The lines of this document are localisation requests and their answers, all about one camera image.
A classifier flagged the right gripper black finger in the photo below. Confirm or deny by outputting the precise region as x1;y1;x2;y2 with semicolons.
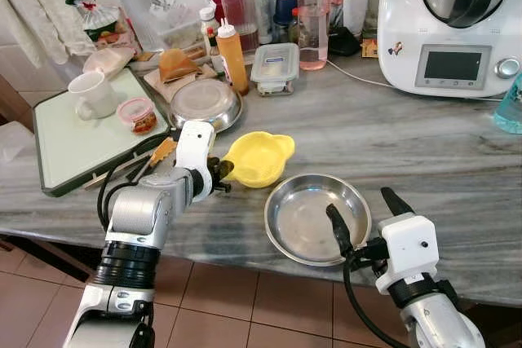
325;204;354;258
380;187;417;218

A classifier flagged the yellow plastic bowl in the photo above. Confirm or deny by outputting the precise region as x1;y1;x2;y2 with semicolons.
222;130;296;189

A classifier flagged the shallow steel plate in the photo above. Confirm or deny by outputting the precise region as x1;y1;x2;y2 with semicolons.
263;173;373;267

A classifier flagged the grey marbled side table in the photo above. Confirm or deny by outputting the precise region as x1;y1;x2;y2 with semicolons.
0;55;522;308

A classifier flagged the deep steel bowl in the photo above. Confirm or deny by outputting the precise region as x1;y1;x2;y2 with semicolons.
169;78;244;134

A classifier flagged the small pink lidded tub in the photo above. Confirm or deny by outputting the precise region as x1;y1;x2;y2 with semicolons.
116;97;158;135

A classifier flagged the orange sauce squeeze bottle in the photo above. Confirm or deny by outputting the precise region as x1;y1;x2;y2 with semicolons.
215;18;250;96

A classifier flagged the clear lidded food container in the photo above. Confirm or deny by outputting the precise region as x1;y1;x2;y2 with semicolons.
250;42;300;96

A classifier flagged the clear blue water bottle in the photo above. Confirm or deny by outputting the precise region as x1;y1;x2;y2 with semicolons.
492;71;522;135

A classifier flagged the white ceramic mug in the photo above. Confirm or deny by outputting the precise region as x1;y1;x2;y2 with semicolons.
68;71;120;121

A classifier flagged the pale green cutting board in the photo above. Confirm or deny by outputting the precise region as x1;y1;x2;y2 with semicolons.
33;67;172;197

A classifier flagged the beige wrapped food packet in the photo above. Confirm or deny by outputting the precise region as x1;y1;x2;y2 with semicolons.
82;46;135;80

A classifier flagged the red bottle with orange cap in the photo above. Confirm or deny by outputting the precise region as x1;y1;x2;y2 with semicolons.
215;0;260;54

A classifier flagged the pink drinking bottle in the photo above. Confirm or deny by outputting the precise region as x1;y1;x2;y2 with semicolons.
292;0;334;72

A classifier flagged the white kitchen food processor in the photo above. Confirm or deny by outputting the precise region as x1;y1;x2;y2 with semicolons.
377;0;522;99

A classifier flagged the clear bottle with white cap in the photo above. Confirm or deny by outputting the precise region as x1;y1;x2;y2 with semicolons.
117;0;176;51

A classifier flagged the clear snack bag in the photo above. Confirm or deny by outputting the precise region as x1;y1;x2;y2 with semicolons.
65;0;135;47

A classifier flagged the white hanging cloth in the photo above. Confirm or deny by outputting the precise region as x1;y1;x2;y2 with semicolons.
0;0;99;68

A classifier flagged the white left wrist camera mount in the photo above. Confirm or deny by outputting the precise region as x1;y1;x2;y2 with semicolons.
174;120;217;200

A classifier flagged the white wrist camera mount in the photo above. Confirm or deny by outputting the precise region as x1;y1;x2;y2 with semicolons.
174;120;217;200
377;213;441;293

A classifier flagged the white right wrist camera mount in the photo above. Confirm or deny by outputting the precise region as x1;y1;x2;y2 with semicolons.
377;213;441;293

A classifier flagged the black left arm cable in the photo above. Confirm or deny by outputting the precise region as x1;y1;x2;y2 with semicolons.
97;133;177;231

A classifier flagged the white power cable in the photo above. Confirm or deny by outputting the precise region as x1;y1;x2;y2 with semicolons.
328;59;502;103

